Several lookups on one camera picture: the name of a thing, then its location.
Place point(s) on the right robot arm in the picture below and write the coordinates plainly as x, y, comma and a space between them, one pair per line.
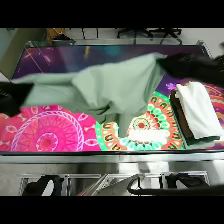
195, 66

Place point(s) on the silver frame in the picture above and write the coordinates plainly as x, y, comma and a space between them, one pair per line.
100, 160

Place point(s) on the pale green shirt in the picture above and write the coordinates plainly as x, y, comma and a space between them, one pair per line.
116, 85

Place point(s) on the dark green folded garment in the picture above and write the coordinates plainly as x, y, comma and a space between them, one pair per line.
200, 141

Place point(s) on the brown folded garment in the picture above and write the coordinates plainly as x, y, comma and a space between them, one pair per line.
182, 116

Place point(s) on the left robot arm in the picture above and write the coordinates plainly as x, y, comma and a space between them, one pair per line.
11, 96

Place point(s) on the white folded garment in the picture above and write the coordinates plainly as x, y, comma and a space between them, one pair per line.
200, 110

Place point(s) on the black office chair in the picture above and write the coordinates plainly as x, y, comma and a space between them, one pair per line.
166, 32
132, 31

